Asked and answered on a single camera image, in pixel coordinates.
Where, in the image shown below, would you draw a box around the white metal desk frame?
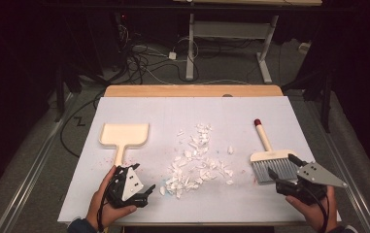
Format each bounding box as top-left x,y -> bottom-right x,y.
172,0 -> 323,85

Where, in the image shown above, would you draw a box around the metal floor rail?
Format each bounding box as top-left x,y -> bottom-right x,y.
297,93 -> 370,233
0,91 -> 75,233

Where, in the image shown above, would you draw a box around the cream plastic dustpan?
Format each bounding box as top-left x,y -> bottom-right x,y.
98,122 -> 151,168

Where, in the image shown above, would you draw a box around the person's right hand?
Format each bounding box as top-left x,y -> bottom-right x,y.
285,185 -> 339,233

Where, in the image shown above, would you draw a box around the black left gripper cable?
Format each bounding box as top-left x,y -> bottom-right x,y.
95,166 -> 132,233

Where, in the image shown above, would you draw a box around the white table cover sheet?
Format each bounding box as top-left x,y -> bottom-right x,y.
57,95 -> 343,225

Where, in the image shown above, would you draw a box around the black metal stand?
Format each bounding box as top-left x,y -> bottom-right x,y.
282,69 -> 334,134
53,61 -> 109,123

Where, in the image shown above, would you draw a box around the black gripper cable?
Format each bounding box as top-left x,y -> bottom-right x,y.
301,185 -> 332,233
95,166 -> 132,233

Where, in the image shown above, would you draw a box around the wooden table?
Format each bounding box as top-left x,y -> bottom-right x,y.
103,83 -> 285,98

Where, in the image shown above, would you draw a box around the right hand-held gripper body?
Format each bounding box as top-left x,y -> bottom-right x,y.
275,161 -> 349,206

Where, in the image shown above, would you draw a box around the person's left hand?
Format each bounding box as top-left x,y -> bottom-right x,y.
85,165 -> 139,231

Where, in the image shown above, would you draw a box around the cream hand brush grey bristles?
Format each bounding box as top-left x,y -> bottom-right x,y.
249,117 -> 301,185

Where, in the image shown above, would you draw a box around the pile of white paper scraps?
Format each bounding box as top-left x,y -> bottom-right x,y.
158,122 -> 236,200

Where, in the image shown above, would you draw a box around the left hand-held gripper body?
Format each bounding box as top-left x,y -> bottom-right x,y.
105,165 -> 149,209

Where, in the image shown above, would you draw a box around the bundle of floor cables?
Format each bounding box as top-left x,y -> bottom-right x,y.
113,13 -> 206,85

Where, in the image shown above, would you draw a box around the black floor cable loop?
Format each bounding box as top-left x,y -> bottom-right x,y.
59,92 -> 107,159

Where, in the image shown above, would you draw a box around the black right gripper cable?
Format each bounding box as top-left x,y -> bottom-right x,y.
301,185 -> 332,233

